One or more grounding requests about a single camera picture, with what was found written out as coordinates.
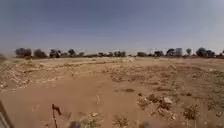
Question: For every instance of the robot's own part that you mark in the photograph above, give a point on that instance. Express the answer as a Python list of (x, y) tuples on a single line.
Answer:
[(145, 125), (74, 125)]

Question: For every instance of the pale rock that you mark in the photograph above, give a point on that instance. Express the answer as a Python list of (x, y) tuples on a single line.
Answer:
[(166, 101)]

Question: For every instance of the row of trees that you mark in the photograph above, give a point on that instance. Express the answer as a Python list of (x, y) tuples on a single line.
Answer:
[(40, 53)]

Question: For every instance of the brown bare dirt ground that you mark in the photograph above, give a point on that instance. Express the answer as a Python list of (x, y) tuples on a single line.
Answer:
[(83, 93)]

